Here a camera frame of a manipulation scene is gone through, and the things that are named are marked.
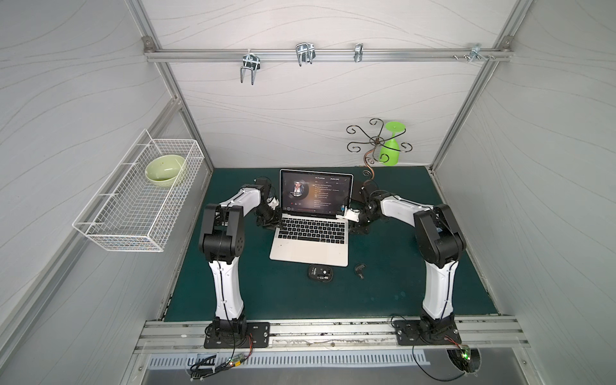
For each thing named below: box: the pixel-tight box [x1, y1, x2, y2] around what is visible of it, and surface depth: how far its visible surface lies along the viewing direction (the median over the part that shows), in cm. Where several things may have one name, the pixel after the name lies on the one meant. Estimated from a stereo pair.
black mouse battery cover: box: [354, 263, 367, 280], surface depth 90 cm
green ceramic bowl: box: [144, 154, 186, 188], surface depth 73 cm
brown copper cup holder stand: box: [346, 117, 414, 186], surface depth 89 cm
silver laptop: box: [269, 169, 354, 268], surface depth 98 cm
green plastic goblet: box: [380, 121, 407, 167], surface depth 92 cm
